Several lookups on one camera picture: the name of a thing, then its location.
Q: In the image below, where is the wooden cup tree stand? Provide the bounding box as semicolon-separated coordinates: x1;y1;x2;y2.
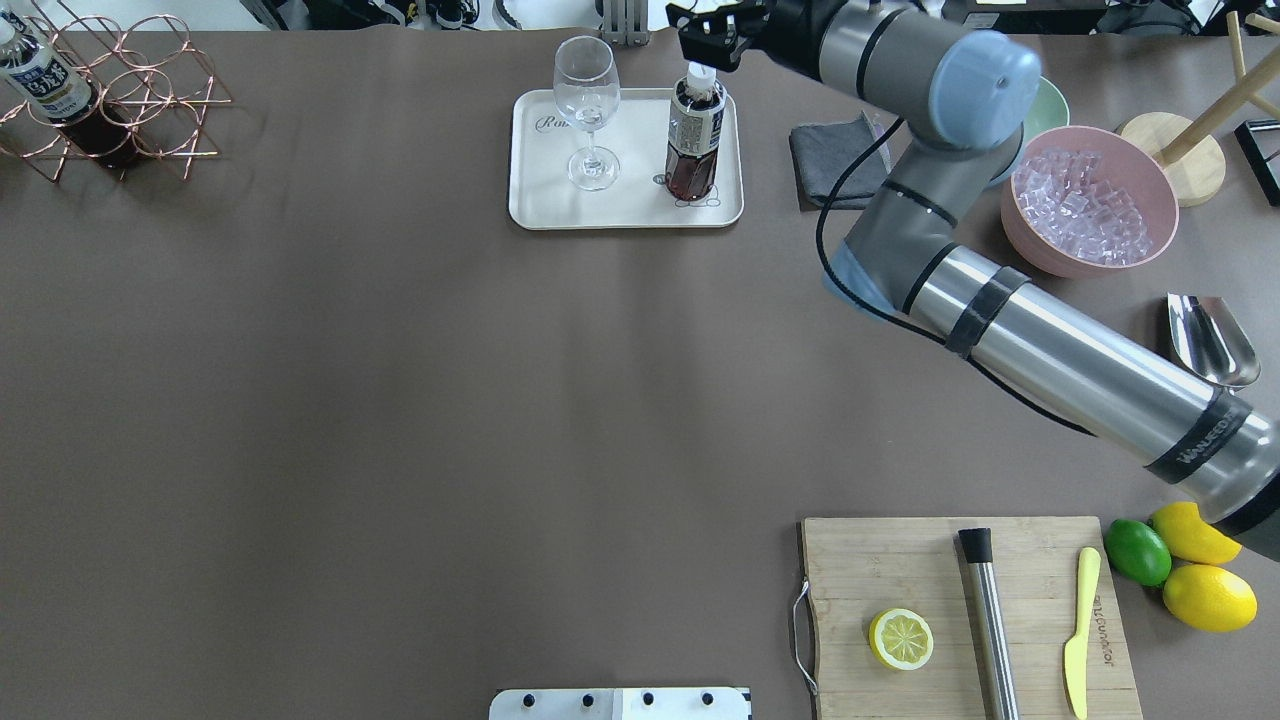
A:
1117;12;1279;208

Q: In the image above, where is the green ceramic bowl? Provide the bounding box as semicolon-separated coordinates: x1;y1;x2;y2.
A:
984;76;1070;190

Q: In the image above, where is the bamboo cutting board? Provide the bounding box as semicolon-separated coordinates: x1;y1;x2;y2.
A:
800;516;1103;719

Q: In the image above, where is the yellow lemon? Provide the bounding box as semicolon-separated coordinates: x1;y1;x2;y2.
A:
1149;501;1243;566
1162;564;1260;633

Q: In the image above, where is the steel muddler black tip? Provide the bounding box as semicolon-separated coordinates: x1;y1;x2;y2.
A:
957;527;1021;719

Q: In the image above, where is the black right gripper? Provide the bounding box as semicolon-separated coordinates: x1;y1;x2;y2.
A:
666;1;831;73

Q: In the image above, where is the clear wine glass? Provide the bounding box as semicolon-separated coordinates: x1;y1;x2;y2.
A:
552;35;621;192

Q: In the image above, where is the pink bowl with ice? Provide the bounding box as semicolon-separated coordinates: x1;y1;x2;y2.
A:
1000;126;1180;278

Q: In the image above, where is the lower yellow lemon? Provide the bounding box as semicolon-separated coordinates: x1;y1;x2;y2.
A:
1162;564;1260;633

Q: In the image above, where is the half lemon slice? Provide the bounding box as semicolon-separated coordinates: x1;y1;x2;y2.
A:
868;609;934;671

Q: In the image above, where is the cream rabbit serving tray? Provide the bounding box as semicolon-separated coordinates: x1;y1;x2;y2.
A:
507;88;745;231

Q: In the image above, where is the steel ice scoop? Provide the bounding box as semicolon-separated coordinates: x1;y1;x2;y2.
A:
1166;293;1261;395

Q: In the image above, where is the tea bottle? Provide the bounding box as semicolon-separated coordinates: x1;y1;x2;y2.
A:
664;61;728;202
1;17;140;170

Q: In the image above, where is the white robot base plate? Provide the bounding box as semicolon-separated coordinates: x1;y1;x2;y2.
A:
488;685;754;719

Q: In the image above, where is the upper yellow lemon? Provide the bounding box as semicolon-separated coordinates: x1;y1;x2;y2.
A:
1149;501;1243;566

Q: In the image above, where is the green lime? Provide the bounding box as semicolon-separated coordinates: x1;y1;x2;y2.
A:
1103;518;1172;588

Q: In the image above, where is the folded grey cloth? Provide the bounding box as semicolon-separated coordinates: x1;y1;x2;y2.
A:
788;113;892;210

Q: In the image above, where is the yellow plastic knife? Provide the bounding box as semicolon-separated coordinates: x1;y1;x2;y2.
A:
1062;547;1101;719

